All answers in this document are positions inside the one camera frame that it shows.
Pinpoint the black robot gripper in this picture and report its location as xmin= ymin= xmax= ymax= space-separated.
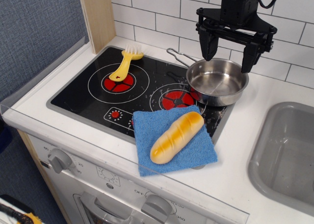
xmin=196 ymin=0 xmax=277 ymax=74

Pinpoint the toy bread loaf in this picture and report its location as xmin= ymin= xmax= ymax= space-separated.
xmin=150 ymin=111 xmax=204 ymax=164

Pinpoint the stainless steel pot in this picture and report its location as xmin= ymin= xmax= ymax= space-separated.
xmin=166 ymin=48 xmax=249 ymax=107

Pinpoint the yellow dish brush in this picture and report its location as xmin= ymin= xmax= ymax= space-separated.
xmin=109 ymin=44 xmax=144 ymax=82

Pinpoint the grey sink basin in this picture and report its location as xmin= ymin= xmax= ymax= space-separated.
xmin=248 ymin=102 xmax=314 ymax=216

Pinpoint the black toy stove top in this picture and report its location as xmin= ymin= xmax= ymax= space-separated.
xmin=46 ymin=46 xmax=234 ymax=144

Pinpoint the grey right oven knob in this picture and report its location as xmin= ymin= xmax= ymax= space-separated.
xmin=141 ymin=195 xmax=173 ymax=224

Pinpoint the grey oven knob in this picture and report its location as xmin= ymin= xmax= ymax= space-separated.
xmin=141 ymin=195 xmax=173 ymax=224
xmin=48 ymin=149 xmax=72 ymax=174

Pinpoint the white toy oven front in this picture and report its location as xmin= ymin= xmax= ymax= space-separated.
xmin=28 ymin=136 xmax=229 ymax=224

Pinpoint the grey left oven knob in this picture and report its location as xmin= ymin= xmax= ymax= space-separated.
xmin=48 ymin=149 xmax=72 ymax=174

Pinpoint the yellow black object corner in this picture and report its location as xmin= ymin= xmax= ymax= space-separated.
xmin=0 ymin=204 xmax=42 ymax=224

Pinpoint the wooden side post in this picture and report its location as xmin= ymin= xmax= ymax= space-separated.
xmin=80 ymin=0 xmax=116 ymax=54

